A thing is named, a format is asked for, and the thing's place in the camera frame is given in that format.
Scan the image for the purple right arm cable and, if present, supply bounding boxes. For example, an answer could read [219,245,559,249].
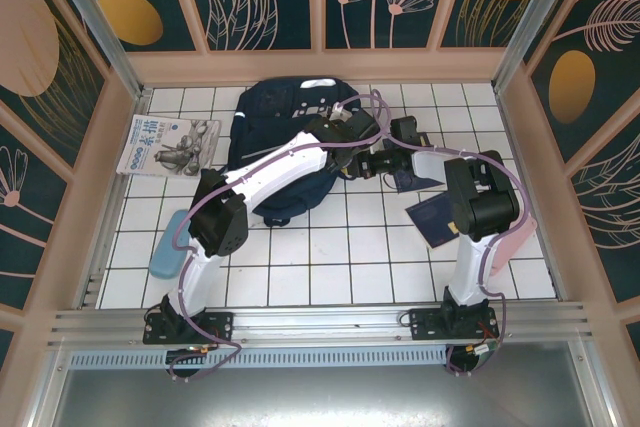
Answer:
[382,116,531,378]

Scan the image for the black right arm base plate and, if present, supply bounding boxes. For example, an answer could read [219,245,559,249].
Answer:
[408,302,501,344]

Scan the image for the aluminium corner post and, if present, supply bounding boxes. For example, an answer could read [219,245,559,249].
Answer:
[39,0,151,98]
[492,0,586,93]

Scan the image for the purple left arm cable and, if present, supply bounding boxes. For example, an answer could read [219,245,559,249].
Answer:
[167,89,394,384]

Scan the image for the gold oval feather wall panel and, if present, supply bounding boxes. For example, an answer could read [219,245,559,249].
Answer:
[528,0,640,164]
[74,0,197,53]

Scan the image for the grey sketch drawing book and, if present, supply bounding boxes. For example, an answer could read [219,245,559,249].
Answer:
[115,115,223,181]

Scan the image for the black gold wall art panels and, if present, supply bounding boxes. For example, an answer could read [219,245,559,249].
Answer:
[0,0,109,171]

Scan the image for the navy blue backpack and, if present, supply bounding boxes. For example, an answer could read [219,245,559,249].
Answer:
[227,77,386,228]

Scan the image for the aluminium side rail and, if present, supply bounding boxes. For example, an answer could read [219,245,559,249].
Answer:
[74,89,154,309]
[492,89,569,301]

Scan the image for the pink pencil case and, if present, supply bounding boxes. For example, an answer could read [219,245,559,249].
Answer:
[487,214,537,276]

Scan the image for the grey metal sheet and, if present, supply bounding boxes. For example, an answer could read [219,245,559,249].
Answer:
[29,346,616,427]

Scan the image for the feather outline wall panel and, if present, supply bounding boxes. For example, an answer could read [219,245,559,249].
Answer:
[569,119,640,302]

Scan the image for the aluminium mounting rail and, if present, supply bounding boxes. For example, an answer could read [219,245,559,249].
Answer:
[47,301,594,348]

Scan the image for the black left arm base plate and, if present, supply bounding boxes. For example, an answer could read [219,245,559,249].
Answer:
[142,296,236,346]

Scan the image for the grey slotted cable duct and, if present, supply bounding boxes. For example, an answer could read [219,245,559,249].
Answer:
[67,349,451,369]

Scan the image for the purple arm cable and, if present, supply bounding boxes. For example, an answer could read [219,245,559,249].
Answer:
[167,89,394,384]
[382,116,531,378]

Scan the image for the blue pencil case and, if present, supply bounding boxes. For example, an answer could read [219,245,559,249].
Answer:
[149,209,194,279]

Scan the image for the navy book yellow label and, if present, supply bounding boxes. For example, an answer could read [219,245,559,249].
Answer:
[404,190,461,250]

